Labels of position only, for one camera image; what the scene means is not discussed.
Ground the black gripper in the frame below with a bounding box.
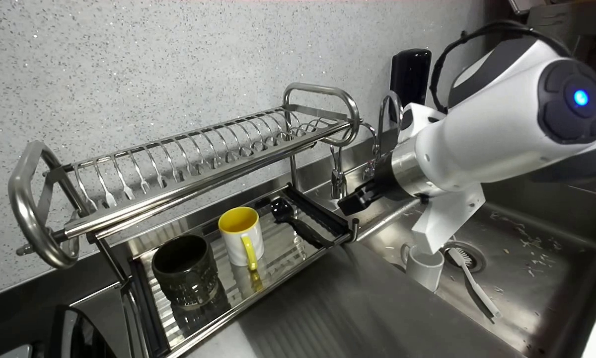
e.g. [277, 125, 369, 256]
[337, 157, 402, 215]

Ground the steel dish rack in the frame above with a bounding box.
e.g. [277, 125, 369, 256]
[5, 81, 363, 358]

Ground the round metal sink drain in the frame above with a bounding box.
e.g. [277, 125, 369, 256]
[442, 239, 488, 274]

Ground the white dish brush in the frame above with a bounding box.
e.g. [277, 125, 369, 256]
[444, 244, 502, 324]

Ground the stainless steel sink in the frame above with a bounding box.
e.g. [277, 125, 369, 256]
[359, 175, 596, 358]

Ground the chrome faucet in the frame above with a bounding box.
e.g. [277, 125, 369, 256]
[325, 89, 404, 201]

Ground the white plastic cup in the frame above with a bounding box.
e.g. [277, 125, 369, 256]
[402, 241, 448, 294]

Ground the yellow and white mug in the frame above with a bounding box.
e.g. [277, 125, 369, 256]
[216, 205, 265, 274]

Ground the dark ceramic mug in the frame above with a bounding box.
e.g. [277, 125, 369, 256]
[150, 233, 224, 314]

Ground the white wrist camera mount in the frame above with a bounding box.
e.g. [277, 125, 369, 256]
[410, 181, 488, 256]

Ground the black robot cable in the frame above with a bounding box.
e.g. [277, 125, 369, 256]
[426, 18, 571, 115]

